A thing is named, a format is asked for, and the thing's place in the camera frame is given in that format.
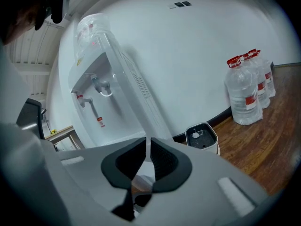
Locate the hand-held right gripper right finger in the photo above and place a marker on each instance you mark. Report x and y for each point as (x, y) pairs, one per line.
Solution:
(200, 192)

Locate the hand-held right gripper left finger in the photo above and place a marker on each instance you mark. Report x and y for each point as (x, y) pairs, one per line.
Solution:
(87, 173)

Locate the white water dispenser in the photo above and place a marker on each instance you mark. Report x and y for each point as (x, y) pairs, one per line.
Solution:
(141, 83)

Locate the red dispenser tap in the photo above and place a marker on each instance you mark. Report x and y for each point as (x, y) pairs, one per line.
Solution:
(82, 99)

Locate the blue dispenser tap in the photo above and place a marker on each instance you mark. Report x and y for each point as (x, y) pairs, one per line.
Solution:
(98, 83)

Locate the clear water bottle red cap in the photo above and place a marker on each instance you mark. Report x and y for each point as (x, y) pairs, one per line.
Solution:
(242, 98)
(270, 79)
(263, 88)

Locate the light wooden table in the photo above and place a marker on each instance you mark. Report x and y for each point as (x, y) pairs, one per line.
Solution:
(63, 132)

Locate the white container with black inside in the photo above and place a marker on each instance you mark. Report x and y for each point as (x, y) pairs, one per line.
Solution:
(211, 145)

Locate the red and white warning sticker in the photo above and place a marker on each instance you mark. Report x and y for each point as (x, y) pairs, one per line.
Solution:
(101, 122)

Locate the black chair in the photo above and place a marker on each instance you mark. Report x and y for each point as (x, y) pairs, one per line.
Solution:
(30, 116)

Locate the black head-worn camera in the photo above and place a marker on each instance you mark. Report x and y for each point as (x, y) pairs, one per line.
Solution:
(57, 6)

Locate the white wall switch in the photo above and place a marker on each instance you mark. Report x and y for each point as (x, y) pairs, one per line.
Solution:
(172, 6)

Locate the black wall switch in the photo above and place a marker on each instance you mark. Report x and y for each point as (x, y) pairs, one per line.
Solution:
(179, 4)
(187, 3)

